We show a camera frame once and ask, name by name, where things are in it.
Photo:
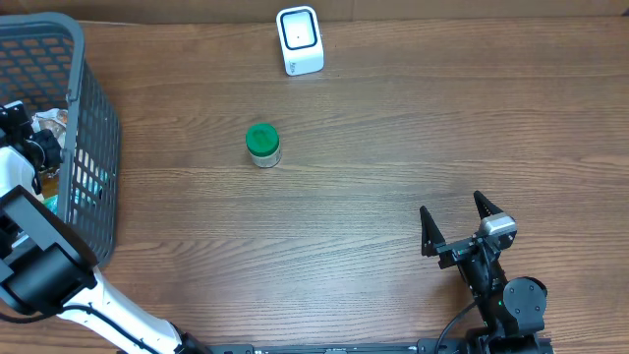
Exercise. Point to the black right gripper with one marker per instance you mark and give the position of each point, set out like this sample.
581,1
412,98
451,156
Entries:
455,252

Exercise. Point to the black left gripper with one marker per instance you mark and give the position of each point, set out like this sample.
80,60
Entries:
51,150

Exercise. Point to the beige clear snack pouch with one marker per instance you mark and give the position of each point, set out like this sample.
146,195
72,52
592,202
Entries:
55,120

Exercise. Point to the green lid white jar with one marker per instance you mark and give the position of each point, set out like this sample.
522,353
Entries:
263,144

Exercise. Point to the teal white packet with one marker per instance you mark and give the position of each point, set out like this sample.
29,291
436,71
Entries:
93,185

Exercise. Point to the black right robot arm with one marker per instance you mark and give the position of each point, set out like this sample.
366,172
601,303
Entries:
505,315

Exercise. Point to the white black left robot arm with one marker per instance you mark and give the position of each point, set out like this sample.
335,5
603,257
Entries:
48,270

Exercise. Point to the white barcode scanner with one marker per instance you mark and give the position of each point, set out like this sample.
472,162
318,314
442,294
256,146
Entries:
300,40

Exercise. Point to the grey plastic mesh basket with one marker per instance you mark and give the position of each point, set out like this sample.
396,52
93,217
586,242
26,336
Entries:
43,64

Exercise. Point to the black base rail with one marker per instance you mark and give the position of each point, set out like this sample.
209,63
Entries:
319,349

